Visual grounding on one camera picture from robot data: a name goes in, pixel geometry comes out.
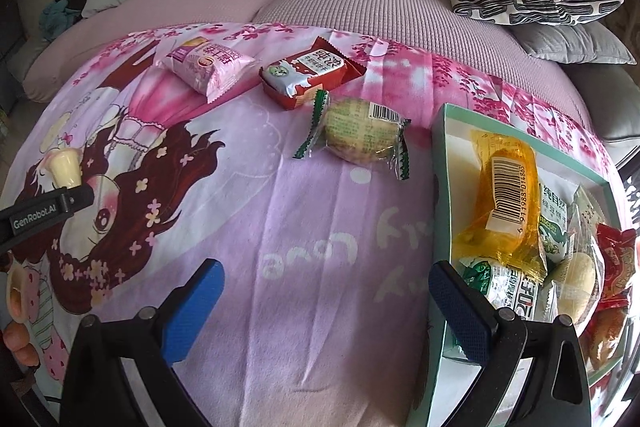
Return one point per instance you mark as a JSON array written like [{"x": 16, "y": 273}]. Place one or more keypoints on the red snack packet white print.
[{"x": 617, "y": 252}]

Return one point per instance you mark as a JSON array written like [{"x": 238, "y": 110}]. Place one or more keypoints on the teal cloth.
[{"x": 55, "y": 19}]

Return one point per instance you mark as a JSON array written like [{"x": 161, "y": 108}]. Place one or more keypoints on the pink snack packet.
[{"x": 205, "y": 62}]

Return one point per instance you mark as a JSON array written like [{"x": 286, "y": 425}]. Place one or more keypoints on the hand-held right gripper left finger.
[{"x": 192, "y": 312}]

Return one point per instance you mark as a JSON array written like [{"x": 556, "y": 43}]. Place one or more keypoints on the white tray green rim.
[{"x": 460, "y": 157}]

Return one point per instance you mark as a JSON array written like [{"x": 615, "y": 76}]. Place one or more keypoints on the grey pillow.
[{"x": 575, "y": 42}]

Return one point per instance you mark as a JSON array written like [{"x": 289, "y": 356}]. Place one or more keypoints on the black metal railing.
[{"x": 631, "y": 187}]

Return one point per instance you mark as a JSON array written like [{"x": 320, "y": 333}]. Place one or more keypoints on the yellow snack packet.
[{"x": 505, "y": 187}]

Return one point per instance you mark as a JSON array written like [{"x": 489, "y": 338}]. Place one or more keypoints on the green white snack packet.
[{"x": 505, "y": 287}]

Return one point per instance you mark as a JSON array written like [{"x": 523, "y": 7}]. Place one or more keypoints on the person's left hand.
[{"x": 20, "y": 342}]

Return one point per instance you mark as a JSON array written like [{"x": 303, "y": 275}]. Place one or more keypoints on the green white biscuit packet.
[{"x": 552, "y": 227}]

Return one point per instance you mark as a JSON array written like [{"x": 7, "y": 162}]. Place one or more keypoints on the pink printed blanket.
[{"x": 300, "y": 232}]

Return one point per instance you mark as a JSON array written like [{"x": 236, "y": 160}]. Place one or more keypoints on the red white cake packet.
[{"x": 305, "y": 72}]

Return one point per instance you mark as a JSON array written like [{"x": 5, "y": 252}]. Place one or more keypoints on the clear round pastry packet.
[{"x": 580, "y": 277}]

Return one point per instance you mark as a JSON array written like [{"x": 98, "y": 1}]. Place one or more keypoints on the clear green-edged pastry packet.
[{"x": 355, "y": 129}]

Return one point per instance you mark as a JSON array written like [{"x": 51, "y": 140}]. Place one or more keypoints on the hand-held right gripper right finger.
[{"x": 457, "y": 312}]

